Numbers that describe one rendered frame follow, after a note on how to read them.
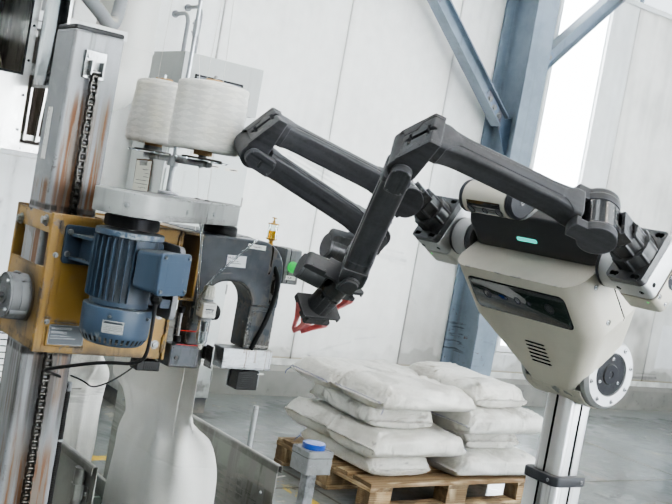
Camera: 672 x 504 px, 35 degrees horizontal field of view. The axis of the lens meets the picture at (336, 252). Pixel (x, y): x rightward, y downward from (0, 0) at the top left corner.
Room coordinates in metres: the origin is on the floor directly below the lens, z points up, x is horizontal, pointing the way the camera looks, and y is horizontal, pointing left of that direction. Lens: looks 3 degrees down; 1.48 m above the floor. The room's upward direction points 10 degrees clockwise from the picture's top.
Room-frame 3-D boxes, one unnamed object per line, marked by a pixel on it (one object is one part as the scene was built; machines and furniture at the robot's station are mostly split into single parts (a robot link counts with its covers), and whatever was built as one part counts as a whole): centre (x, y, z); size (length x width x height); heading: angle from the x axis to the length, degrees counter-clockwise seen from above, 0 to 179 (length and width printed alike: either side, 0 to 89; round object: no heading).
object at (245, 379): (2.70, 0.17, 0.98); 0.09 x 0.05 x 0.05; 126
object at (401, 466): (5.55, -0.32, 0.20); 0.66 x 0.44 x 0.12; 36
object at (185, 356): (2.57, 0.33, 1.04); 0.08 x 0.06 x 0.05; 126
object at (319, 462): (2.69, -0.03, 0.81); 0.08 x 0.08 x 0.06; 36
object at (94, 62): (2.40, 0.60, 1.68); 0.05 x 0.03 x 0.06; 126
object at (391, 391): (5.42, -0.49, 0.56); 0.66 x 0.42 x 0.15; 126
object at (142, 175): (6.44, 1.24, 1.34); 0.24 x 0.04 x 0.32; 36
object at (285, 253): (2.74, 0.12, 1.28); 0.08 x 0.05 x 0.09; 36
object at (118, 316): (2.31, 0.45, 1.21); 0.15 x 0.15 x 0.25
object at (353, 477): (5.77, -0.59, 0.07); 1.20 x 0.82 x 0.14; 128
